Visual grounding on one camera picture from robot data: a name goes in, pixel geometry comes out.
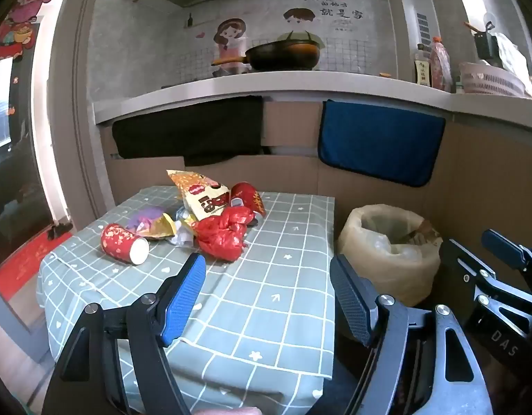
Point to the cartoon wall sticker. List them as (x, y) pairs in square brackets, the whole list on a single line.
[(231, 30)]

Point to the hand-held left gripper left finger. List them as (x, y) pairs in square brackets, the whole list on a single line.
[(184, 298)]

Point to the purple snack packet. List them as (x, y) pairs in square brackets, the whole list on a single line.
[(147, 217)]

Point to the pink plastic basket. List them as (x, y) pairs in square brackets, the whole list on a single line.
[(486, 80)]

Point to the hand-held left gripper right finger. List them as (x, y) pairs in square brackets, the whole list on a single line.
[(350, 302)]

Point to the red plastic bag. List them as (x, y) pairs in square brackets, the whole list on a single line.
[(220, 235)]

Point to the red door mat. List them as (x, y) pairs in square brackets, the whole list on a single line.
[(28, 266)]

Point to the red window decoration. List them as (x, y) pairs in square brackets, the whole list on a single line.
[(24, 30)]

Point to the waste bin with plastic liner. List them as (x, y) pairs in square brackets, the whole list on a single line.
[(365, 263)]

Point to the blue cloth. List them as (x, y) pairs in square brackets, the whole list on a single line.
[(378, 142)]

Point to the soy sauce bottle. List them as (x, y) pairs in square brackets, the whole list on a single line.
[(422, 71)]

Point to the grey kitchen countertop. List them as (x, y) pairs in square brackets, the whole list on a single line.
[(292, 88)]

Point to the table with grey checked tablecloth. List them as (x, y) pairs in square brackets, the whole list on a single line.
[(257, 276)]

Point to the red bottle with orange cap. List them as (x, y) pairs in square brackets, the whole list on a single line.
[(440, 65)]

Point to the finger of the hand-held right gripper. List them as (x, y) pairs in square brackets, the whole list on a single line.
[(506, 246), (462, 263)]

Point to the black cloth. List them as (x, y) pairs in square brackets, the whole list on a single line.
[(188, 129)]

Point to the cardboard box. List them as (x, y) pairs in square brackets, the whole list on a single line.
[(486, 181)]

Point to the orange and white snack bag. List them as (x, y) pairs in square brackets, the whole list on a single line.
[(205, 201)]

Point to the red paper cup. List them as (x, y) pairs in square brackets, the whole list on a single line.
[(246, 194), (119, 242)]

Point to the black wok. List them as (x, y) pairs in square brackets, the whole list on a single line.
[(283, 54)]

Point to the white cloth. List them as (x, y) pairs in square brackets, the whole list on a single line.
[(514, 58)]

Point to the black slippers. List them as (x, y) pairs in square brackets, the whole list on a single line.
[(58, 230)]

